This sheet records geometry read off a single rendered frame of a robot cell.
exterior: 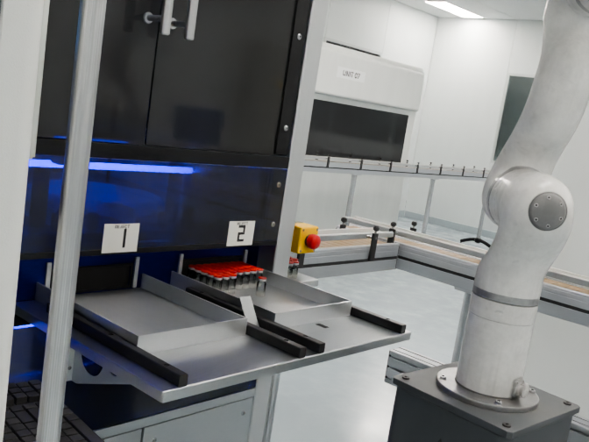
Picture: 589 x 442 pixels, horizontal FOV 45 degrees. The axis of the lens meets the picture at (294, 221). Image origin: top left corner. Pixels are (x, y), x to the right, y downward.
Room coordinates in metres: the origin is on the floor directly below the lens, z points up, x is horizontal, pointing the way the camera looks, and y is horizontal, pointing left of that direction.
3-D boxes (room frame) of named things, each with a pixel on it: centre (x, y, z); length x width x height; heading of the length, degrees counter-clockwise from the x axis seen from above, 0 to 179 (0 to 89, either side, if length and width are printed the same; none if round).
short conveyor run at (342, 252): (2.21, -0.10, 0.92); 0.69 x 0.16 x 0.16; 139
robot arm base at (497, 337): (1.31, -0.41, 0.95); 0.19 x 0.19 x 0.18
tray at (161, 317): (1.37, 0.28, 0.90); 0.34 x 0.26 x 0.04; 49
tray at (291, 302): (1.63, 0.05, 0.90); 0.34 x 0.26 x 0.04; 49
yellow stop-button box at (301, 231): (1.90, -0.02, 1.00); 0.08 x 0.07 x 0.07; 49
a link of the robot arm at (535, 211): (1.27, -0.41, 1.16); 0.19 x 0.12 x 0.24; 2
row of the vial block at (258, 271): (1.69, 0.12, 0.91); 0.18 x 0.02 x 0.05; 139
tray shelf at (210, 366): (1.45, 0.11, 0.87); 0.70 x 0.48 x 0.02; 139
